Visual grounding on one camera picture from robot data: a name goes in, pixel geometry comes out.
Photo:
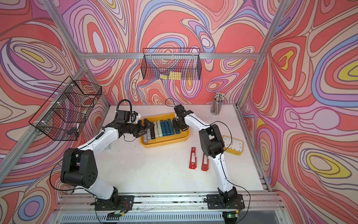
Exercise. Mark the yellow plastic storage tray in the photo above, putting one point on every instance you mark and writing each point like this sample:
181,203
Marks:
166,140

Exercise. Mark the black wire basket left wall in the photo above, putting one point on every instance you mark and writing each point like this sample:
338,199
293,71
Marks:
64,114

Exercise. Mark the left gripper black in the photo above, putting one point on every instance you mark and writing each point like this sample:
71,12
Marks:
141,129

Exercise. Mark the black wire basket wall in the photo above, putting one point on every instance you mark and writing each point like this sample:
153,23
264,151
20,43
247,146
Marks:
171,63
64,114

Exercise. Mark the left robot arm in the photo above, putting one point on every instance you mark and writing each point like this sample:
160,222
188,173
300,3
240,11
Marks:
79,166

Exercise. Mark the beige pruning pliers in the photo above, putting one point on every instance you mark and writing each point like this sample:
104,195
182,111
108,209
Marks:
156,130

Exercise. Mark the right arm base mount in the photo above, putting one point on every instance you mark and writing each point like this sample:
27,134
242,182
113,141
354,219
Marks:
216,202

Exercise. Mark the pencil holder cup with pencils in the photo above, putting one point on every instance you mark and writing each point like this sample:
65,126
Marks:
218,100

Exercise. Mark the yellow alarm clock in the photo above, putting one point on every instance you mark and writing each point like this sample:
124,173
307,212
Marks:
232,145

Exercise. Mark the black pruning pliers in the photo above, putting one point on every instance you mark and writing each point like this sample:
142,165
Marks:
152,133

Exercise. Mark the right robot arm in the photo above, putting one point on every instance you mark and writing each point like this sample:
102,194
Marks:
212,145

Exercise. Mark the teal pliers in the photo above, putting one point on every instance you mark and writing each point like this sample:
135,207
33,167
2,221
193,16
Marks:
177,131
163,128
172,131
168,132

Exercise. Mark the red pliers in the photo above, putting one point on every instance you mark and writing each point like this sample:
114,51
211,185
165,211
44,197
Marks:
193,159
205,163

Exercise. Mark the light green pliers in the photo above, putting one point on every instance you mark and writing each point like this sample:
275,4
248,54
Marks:
159,128

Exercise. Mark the black wire basket back wall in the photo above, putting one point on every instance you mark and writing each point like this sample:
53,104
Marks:
171,63

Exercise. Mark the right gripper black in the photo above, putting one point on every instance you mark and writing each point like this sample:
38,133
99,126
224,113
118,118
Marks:
176,127

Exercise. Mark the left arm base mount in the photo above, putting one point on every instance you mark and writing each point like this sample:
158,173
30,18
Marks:
116,203

